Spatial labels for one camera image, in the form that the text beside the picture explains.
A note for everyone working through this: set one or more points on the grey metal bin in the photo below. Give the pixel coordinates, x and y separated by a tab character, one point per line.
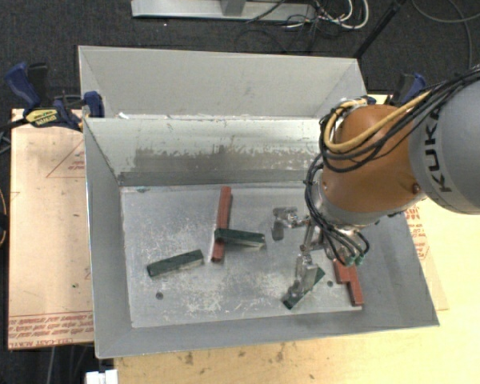
176	214

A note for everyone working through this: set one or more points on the red-brown flat block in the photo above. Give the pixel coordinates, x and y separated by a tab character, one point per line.
342	272
223	210
356	292

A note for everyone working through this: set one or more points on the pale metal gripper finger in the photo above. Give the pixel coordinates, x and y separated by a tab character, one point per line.
304	274
285	214

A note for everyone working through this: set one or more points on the dark green flat block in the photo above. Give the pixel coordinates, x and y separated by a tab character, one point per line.
240	237
176	263
319	277

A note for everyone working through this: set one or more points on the brown cardboard board red print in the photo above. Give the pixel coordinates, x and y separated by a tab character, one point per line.
48	214

